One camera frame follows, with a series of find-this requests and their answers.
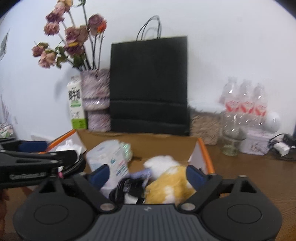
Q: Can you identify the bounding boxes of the clear container of pellets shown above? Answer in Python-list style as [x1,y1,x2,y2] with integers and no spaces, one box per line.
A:
[188,100,222,146]

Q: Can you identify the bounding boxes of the dried rose bouquet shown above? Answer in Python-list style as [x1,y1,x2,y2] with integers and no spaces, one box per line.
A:
[32,0,107,70]

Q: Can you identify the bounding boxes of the black paper bag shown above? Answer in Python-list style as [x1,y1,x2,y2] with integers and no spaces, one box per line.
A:
[109,15,191,136]

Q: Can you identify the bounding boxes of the white green milk carton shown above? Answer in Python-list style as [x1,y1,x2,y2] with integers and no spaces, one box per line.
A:
[67,76,88,130]

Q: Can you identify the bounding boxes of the white round speaker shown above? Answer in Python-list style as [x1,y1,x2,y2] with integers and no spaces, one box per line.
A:
[264,111,281,133]

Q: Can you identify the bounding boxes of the white tissue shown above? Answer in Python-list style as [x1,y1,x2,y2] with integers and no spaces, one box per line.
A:
[55,139,81,154]

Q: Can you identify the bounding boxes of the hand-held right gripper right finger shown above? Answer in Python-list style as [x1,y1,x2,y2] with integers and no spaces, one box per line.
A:
[178,165,258,212]

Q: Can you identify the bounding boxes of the purple speckled vase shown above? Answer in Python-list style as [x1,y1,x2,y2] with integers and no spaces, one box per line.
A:
[80,69,111,132]

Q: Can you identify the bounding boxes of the purple drawstring pouch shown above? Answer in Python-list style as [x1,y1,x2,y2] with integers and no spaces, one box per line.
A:
[129,168,153,181]

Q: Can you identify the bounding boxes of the black cable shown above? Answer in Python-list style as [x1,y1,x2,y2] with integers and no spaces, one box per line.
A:
[109,177,151,205]

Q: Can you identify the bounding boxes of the white tissue box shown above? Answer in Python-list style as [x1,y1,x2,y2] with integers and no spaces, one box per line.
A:
[239,130,277,155]

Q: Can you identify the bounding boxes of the clear plastic wrap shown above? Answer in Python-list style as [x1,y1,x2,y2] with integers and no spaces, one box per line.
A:
[120,142,134,160]

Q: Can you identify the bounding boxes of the clear glass jar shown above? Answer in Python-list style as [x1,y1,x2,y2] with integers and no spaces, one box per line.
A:
[221,113,243,156]

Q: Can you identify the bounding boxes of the white power strip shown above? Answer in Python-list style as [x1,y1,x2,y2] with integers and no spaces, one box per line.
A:
[268,133,296,160]

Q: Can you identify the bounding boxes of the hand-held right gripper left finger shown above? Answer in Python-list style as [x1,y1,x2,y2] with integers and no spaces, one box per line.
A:
[37,164,117,212]

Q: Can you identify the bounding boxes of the framed wall notice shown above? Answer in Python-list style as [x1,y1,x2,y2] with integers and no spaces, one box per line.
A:
[0,29,11,61]

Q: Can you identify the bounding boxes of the clear water bottle red label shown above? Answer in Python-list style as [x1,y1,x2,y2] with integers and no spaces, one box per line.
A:
[252,84,268,126]
[220,77,240,114]
[238,80,253,121]

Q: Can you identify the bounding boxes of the braided cable with pink strap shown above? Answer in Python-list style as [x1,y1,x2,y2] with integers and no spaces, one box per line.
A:
[58,154,86,179]

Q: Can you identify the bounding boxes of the red cardboard box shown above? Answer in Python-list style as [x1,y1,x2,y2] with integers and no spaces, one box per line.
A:
[38,128,214,204]

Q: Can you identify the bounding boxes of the white wet wipes pack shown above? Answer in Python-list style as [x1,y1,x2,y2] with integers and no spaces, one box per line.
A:
[87,140,132,197]

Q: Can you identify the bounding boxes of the white and yellow plush toy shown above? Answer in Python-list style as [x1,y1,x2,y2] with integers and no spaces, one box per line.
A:
[143,155,197,204]

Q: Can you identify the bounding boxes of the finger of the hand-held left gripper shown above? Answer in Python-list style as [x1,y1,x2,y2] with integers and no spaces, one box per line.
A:
[0,138,48,153]
[0,149,78,164]

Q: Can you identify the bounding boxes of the wooden desktop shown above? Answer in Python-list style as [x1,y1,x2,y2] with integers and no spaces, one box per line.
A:
[0,139,296,241]

